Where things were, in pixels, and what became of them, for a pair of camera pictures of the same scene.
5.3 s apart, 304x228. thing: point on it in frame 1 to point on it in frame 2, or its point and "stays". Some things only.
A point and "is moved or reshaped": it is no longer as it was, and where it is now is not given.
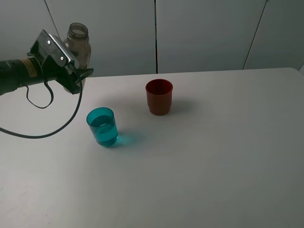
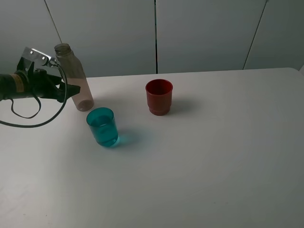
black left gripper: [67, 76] to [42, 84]
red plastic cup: [159, 96] stays
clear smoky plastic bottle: [78, 43] is moved or reshaped
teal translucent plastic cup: [103, 123] stays
